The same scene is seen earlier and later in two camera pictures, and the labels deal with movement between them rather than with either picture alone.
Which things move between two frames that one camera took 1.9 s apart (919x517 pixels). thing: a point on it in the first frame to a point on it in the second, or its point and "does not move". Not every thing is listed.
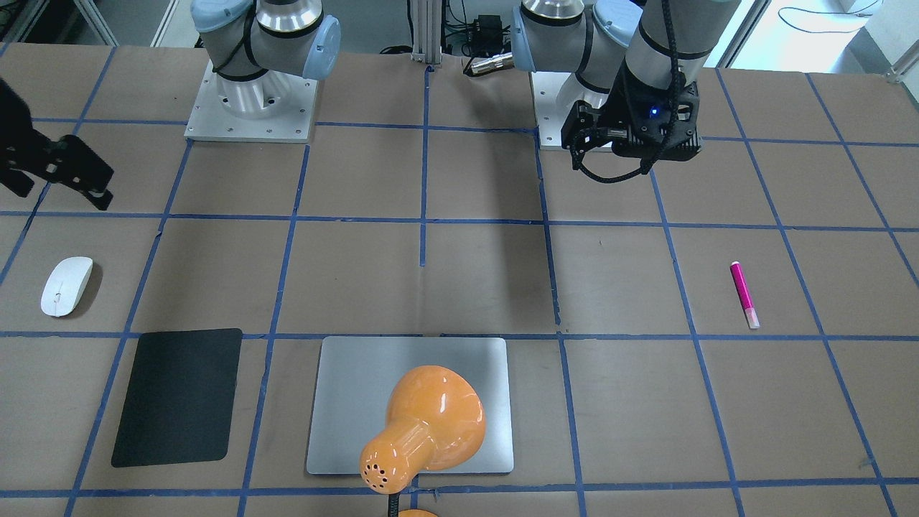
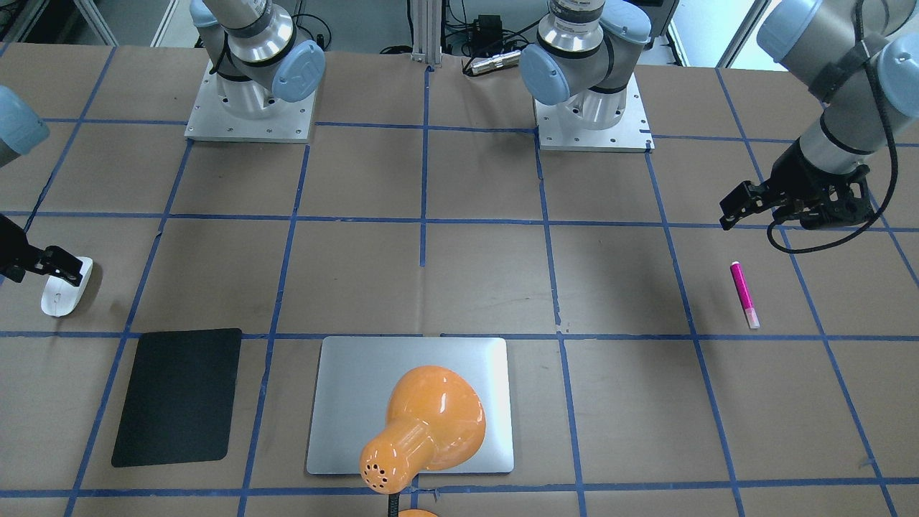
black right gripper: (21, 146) to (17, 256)
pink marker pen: (744, 294) does not move
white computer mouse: (65, 285) does not move
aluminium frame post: (426, 31) does not move
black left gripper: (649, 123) to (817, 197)
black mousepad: (182, 404) does not move
